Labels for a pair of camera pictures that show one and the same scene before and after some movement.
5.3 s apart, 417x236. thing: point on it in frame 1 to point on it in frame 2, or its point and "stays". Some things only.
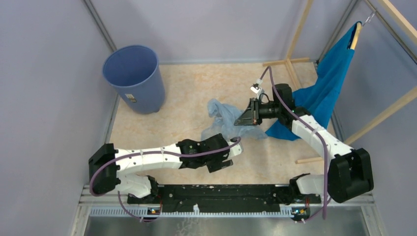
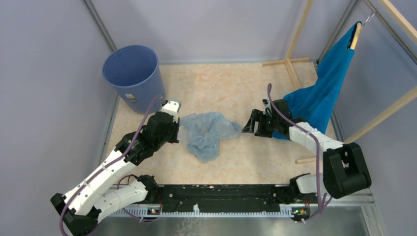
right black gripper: [251, 116] to [257, 115]
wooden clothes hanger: [357, 31] stays
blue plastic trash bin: [134, 71] stays
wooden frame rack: [289, 60] stays
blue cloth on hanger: [320, 100] stays
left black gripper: [221, 162] to [176, 126]
